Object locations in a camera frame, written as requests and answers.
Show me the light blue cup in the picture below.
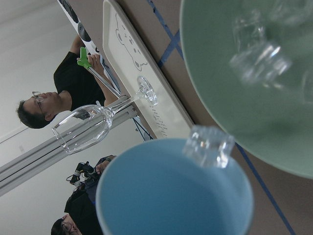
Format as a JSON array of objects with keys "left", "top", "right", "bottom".
[{"left": 96, "top": 139, "right": 254, "bottom": 235}]

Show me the green bowl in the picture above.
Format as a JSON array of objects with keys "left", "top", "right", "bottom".
[{"left": 180, "top": 0, "right": 313, "bottom": 178}]

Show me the cream bear tray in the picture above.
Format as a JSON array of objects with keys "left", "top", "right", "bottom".
[{"left": 102, "top": 0, "right": 193, "bottom": 139}]

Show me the wine glass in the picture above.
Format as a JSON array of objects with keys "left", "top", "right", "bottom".
[{"left": 52, "top": 75, "right": 158, "bottom": 155}]

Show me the seated person black shirt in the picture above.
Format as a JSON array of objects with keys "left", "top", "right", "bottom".
[{"left": 17, "top": 36, "right": 118, "bottom": 129}]

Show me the long reacher grabber stick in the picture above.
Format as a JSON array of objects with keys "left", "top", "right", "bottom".
[{"left": 77, "top": 47, "right": 120, "bottom": 98}]

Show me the standing person blue shirt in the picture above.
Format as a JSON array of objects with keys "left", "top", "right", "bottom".
[{"left": 51, "top": 155, "right": 115, "bottom": 235}]

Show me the aluminium frame post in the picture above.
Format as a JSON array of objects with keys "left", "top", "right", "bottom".
[{"left": 0, "top": 95, "right": 137, "bottom": 195}]

